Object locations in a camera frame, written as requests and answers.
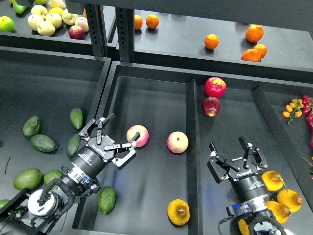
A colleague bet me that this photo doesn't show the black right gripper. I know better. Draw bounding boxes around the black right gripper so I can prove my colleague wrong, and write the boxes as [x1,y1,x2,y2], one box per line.
[207,136,269,202]

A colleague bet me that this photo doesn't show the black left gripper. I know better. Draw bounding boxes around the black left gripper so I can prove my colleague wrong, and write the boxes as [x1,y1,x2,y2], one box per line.
[71,113,140,177]

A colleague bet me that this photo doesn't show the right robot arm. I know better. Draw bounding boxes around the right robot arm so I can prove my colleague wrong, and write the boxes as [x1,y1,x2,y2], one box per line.
[207,136,286,235]

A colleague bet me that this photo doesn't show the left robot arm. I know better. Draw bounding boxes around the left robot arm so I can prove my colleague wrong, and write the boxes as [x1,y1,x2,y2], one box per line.
[0,113,140,235]

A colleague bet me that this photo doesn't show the dark avocado by tray edge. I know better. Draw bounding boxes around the dark avocado by tray edge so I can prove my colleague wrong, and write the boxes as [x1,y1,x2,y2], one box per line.
[66,134,81,159]

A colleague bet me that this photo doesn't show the dark avocado top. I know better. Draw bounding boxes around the dark avocado top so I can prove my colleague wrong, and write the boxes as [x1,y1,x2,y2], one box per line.
[69,108,84,130]

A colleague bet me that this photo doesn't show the dark avocado lying flat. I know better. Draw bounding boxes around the dark avocado lying flat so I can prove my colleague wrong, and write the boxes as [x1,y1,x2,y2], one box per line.
[30,134,57,153]

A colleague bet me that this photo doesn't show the yellow pear bottom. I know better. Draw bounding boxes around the yellow pear bottom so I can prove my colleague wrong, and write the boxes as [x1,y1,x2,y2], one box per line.
[238,219,250,235]

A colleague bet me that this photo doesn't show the dark avocado far left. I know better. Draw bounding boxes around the dark avocado far left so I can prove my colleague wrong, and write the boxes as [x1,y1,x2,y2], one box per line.
[22,116,41,139]

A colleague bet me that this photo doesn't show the light green avocado large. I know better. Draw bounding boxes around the light green avocado large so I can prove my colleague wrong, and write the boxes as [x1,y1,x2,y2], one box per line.
[13,168,44,190]

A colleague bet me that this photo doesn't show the green avocado bottom left corner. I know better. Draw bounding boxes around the green avocado bottom left corner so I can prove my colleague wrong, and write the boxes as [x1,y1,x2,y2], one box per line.
[0,199,10,209]

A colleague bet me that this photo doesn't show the pale yellow pear front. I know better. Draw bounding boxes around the pale yellow pear front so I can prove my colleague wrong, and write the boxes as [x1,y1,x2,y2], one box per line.
[37,21,56,36]

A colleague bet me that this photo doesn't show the pale yellow pear right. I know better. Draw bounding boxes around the pale yellow pear right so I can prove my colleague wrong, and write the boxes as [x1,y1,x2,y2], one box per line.
[61,9,78,25]

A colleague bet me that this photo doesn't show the pale yellow pear middle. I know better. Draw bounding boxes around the pale yellow pear middle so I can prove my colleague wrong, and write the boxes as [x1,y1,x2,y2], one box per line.
[45,12,63,29]

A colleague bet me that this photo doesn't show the pink apple left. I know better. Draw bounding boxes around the pink apple left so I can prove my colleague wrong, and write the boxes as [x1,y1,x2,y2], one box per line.
[126,124,149,147]

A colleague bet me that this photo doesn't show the pink apple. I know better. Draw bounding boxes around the pink apple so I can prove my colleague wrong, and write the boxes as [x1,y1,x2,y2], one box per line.
[126,124,149,147]
[167,131,189,154]

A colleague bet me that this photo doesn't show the black tray divider middle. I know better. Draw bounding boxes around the black tray divider middle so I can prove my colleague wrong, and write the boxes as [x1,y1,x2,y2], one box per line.
[186,79,203,235]

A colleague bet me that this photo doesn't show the black large right tray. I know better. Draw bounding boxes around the black large right tray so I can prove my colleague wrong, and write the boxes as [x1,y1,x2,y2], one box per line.
[71,60,313,235]

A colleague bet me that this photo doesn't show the pink apple right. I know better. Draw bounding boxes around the pink apple right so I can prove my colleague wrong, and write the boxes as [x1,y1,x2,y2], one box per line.
[167,131,189,154]

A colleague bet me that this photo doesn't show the black left tray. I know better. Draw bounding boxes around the black left tray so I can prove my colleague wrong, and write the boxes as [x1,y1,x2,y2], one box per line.
[0,47,111,199]

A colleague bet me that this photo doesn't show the orange cherry tomato bunch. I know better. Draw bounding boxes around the orange cherry tomato bunch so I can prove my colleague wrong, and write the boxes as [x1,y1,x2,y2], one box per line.
[283,98,304,125]

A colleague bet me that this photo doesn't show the bright red apple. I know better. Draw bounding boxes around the bright red apple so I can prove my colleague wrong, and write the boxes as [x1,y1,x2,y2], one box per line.
[204,77,226,98]

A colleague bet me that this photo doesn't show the red chili peppers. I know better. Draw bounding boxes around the red chili peppers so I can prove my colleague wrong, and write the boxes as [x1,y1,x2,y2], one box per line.
[302,95,313,147]

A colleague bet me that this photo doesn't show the orange front right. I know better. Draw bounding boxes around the orange front right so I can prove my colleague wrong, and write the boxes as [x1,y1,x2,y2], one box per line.
[241,49,262,62]

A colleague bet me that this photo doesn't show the small orange right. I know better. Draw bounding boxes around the small orange right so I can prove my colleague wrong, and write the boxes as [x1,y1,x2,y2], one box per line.
[253,44,268,58]

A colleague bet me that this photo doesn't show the dark red apple on shelf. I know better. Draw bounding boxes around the dark red apple on shelf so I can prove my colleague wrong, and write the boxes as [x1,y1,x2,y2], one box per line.
[68,25,85,40]

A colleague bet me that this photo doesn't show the orange centre shelf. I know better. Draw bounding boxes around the orange centre shelf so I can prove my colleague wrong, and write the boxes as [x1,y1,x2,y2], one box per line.
[204,34,219,50]

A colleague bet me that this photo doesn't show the pink peach on shelf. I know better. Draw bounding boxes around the pink peach on shelf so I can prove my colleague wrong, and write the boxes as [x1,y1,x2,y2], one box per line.
[75,17,89,33]

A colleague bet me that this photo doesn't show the orange top middle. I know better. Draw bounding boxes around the orange top middle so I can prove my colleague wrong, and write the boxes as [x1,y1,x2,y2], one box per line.
[145,14,159,29]

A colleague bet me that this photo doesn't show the orange behind post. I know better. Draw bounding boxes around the orange behind post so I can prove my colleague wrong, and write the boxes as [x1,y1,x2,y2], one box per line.
[134,14,143,30]

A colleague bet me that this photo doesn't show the black perforated shelf post right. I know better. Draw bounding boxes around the black perforated shelf post right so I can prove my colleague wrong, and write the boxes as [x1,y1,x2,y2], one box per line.
[115,7,134,63]

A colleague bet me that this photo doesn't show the black perforated shelf post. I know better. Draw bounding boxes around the black perforated shelf post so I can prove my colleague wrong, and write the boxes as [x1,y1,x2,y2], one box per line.
[115,7,134,63]
[85,3,108,57]

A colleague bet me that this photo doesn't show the black perforated shelf post left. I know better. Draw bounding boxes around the black perforated shelf post left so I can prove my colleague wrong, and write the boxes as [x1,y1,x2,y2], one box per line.
[85,3,108,57]

